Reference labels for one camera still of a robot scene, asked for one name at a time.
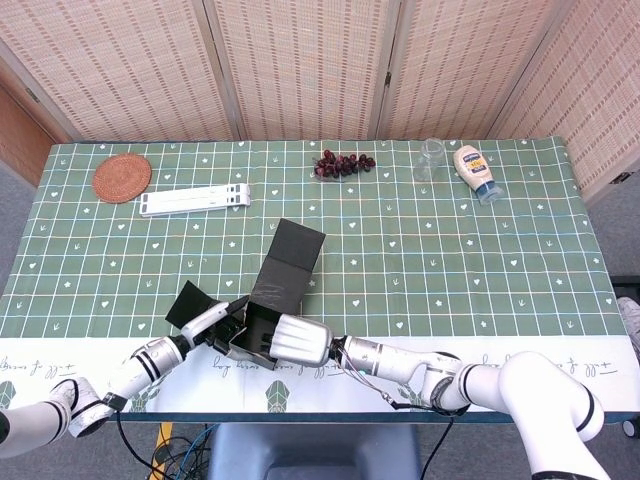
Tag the clear plastic jar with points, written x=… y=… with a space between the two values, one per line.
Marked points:
x=428 y=162

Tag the white folding stand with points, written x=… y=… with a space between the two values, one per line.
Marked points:
x=190 y=201

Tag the round woven brown coaster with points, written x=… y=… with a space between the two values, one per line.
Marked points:
x=121 y=178

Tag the green checked tablecloth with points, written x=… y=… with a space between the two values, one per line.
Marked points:
x=450 y=260

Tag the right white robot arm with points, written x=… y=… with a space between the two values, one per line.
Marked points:
x=540 y=385

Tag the dark red grape bunch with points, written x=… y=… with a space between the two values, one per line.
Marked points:
x=340 y=165

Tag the black paper box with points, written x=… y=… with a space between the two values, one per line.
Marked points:
x=280 y=290

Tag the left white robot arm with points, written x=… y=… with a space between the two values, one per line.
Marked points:
x=150 y=362

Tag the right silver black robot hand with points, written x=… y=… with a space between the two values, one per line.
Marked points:
x=302 y=342

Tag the mayonnaise squeeze bottle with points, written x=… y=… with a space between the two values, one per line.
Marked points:
x=474 y=167

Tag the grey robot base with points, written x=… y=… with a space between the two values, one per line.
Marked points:
x=310 y=450

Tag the white grey shoe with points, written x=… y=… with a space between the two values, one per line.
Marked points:
x=631 y=320

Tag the brown wooden door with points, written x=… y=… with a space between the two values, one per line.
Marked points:
x=20 y=140

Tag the bamboo folding screen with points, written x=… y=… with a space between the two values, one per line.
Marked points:
x=300 y=65

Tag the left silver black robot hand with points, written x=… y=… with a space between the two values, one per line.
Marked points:
x=207 y=322

